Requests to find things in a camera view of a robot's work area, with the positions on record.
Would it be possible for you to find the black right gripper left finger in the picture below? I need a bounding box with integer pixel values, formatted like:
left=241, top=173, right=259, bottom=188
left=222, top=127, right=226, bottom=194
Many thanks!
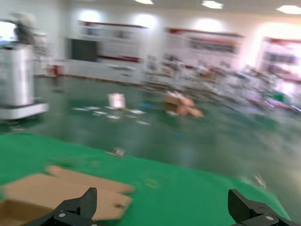
left=23, top=187, right=98, bottom=226

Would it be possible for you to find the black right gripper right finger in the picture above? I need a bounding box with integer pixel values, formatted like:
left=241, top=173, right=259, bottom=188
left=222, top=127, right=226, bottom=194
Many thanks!
left=227, top=189, right=301, bottom=226

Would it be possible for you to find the open cardboard box with hole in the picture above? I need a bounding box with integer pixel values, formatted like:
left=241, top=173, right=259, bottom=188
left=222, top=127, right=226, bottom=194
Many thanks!
left=0, top=165, right=136, bottom=226

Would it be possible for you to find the brown cardboard box on floor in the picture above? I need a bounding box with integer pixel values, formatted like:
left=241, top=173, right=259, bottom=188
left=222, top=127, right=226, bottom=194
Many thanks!
left=163, top=91, right=204, bottom=118

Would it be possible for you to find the green table cloth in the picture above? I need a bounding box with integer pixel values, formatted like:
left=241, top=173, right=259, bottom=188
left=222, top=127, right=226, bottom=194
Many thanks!
left=0, top=133, right=292, bottom=226

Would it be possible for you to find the small white paper bag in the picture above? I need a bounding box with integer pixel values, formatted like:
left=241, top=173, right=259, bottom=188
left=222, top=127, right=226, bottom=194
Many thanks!
left=108, top=93, right=125, bottom=109

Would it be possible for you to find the cluttered workbench row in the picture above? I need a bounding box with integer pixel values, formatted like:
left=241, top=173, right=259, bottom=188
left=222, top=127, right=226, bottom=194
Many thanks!
left=143, top=54, right=301, bottom=115

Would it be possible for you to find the white mobile robot machine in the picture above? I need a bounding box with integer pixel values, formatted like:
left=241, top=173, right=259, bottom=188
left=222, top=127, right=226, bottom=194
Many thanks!
left=0, top=11, right=50, bottom=121

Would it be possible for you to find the dark grey door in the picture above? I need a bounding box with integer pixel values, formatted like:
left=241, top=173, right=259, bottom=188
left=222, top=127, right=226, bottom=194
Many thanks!
left=70, top=39, right=98, bottom=62

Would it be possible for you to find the wide wall display board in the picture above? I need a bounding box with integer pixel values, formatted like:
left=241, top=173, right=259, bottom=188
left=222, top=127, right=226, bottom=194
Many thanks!
left=166, top=27, right=244, bottom=64
left=262, top=37, right=301, bottom=83
left=79, top=21, right=148, bottom=63

